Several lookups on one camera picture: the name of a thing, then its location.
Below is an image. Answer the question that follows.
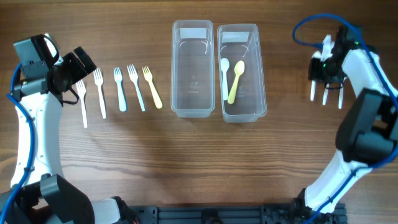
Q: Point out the wide-handled white spoon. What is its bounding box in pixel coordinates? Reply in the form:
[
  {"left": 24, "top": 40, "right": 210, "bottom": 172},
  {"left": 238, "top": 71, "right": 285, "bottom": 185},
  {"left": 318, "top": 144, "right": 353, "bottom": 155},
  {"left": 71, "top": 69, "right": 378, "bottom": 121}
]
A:
[{"left": 220, "top": 58, "right": 229, "bottom": 101}]

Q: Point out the thin white plastic fork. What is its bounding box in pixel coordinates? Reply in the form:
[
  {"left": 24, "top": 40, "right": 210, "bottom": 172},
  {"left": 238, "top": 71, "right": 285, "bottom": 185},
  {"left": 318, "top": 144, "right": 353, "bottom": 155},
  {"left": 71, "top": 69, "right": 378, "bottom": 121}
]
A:
[{"left": 76, "top": 80, "right": 88, "bottom": 128}]

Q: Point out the yellow plastic fork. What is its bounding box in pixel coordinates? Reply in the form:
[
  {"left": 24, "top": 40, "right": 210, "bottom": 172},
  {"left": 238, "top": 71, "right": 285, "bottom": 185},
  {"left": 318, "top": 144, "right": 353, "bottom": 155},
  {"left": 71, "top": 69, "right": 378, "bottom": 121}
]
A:
[{"left": 142, "top": 66, "right": 163, "bottom": 109}]

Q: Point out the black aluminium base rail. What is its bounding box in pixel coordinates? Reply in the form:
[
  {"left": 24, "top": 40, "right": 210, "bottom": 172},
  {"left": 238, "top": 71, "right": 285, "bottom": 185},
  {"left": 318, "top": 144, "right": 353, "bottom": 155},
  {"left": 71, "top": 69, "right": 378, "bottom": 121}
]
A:
[{"left": 130, "top": 203, "right": 315, "bottom": 224}]

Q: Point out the slim white plastic spoon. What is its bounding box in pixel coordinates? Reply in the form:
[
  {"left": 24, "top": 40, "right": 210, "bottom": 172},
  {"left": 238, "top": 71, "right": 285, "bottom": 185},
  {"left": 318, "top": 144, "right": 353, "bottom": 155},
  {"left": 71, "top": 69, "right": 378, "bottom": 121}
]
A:
[{"left": 322, "top": 83, "right": 330, "bottom": 106}]

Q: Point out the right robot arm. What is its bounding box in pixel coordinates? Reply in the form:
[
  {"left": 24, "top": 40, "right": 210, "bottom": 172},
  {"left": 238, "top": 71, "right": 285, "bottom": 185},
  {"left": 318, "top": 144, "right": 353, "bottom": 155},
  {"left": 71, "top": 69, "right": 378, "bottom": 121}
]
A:
[{"left": 290, "top": 25, "right": 397, "bottom": 223}]

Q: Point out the slim white plastic fork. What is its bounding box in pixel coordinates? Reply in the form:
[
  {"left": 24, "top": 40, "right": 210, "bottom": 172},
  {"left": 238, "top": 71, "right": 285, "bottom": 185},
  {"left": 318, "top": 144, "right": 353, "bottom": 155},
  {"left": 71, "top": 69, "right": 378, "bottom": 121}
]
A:
[{"left": 127, "top": 64, "right": 146, "bottom": 111}]

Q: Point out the yellow plastic spoon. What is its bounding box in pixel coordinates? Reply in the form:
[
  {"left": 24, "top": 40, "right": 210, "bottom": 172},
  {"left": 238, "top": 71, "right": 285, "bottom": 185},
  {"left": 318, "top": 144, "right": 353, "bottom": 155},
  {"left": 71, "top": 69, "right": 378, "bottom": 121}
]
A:
[{"left": 227, "top": 60, "right": 245, "bottom": 105}]

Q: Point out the left blue cable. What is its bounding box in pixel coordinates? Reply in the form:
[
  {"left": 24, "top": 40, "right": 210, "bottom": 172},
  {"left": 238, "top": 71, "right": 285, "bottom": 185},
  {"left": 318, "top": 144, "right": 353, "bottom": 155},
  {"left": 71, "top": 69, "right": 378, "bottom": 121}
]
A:
[{"left": 0, "top": 62, "right": 37, "bottom": 224}]

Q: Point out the clear plastic container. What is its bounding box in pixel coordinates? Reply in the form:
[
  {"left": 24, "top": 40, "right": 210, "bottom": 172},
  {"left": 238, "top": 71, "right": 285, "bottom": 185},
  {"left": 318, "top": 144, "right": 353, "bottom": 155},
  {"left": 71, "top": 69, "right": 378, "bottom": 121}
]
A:
[
  {"left": 217, "top": 24, "right": 267, "bottom": 123},
  {"left": 170, "top": 20, "right": 215, "bottom": 118}
]

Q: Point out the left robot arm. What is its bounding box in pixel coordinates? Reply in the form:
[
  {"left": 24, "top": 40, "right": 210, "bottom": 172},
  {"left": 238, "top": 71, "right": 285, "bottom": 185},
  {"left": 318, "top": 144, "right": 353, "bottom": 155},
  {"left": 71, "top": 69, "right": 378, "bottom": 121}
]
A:
[{"left": 1, "top": 34, "right": 139, "bottom": 223}]

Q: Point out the thin white plastic spoon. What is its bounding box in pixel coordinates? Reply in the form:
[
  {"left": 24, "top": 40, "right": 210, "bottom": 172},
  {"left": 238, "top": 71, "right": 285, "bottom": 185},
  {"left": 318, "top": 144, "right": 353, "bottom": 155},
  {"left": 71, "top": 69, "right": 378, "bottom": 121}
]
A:
[{"left": 338, "top": 77, "right": 346, "bottom": 110}]

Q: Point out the wide-handled white fork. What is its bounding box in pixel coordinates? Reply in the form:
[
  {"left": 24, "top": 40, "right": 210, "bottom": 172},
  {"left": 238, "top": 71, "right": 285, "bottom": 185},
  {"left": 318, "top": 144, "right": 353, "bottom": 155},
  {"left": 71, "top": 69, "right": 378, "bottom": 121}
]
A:
[{"left": 113, "top": 67, "right": 127, "bottom": 112}]

